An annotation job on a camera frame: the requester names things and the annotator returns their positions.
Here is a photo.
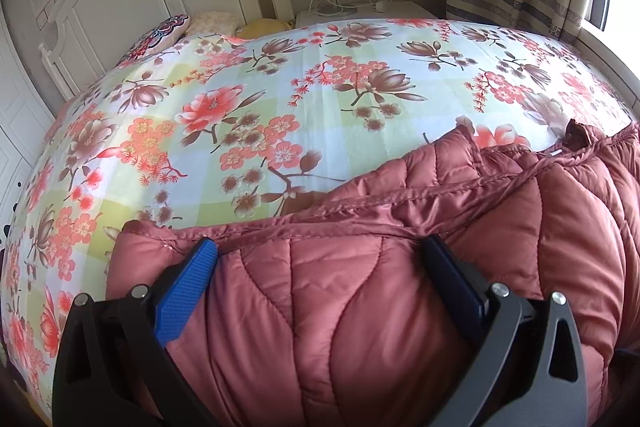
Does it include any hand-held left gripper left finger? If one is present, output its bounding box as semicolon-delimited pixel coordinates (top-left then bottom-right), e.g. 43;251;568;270
52;237;221;427

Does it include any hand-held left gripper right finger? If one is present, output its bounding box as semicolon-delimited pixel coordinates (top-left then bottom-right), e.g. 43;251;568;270
421;234;588;427

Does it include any pink quilted jacket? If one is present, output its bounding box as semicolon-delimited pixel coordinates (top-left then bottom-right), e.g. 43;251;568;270
106;119;640;427

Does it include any floral bed sheet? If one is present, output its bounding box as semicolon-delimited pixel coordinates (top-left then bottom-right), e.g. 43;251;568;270
0;18;637;427

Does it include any white wardrobe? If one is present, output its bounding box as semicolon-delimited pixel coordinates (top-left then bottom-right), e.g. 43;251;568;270
0;14;57;230

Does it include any patterned pillow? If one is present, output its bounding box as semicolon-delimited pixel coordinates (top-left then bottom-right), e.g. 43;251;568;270
115;14;191;68

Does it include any cream pillow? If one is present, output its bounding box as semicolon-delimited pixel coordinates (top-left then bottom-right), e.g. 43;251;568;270
187;11;239;40

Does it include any yellow pillow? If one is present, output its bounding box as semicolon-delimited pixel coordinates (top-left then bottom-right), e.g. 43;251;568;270
235;18;294;40

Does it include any white nightstand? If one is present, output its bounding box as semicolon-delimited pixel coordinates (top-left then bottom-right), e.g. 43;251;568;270
295;0;442;28

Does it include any white charger cable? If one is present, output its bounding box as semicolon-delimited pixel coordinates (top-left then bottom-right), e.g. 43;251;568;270
307;0;392;14

